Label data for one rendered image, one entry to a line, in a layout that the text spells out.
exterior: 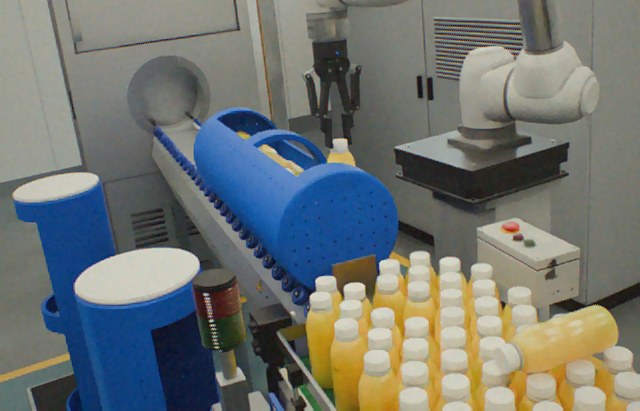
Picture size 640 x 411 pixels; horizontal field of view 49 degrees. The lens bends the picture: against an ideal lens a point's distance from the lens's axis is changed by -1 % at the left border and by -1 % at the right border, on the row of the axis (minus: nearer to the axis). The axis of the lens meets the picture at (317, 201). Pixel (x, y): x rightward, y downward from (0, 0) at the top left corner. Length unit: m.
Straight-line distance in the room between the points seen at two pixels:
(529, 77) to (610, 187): 1.42
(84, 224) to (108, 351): 0.88
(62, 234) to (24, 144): 4.09
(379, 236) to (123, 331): 0.59
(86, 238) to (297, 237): 1.07
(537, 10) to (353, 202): 0.70
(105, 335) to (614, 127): 2.30
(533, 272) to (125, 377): 0.88
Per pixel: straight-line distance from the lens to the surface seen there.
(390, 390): 1.11
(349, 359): 1.20
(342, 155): 1.58
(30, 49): 6.39
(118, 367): 1.61
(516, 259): 1.41
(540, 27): 1.90
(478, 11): 3.45
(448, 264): 1.39
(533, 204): 2.13
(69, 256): 2.43
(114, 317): 1.55
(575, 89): 1.91
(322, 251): 1.53
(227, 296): 0.98
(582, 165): 3.14
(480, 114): 2.05
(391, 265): 1.40
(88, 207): 2.41
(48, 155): 6.51
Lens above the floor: 1.66
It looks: 19 degrees down
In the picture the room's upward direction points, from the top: 6 degrees counter-clockwise
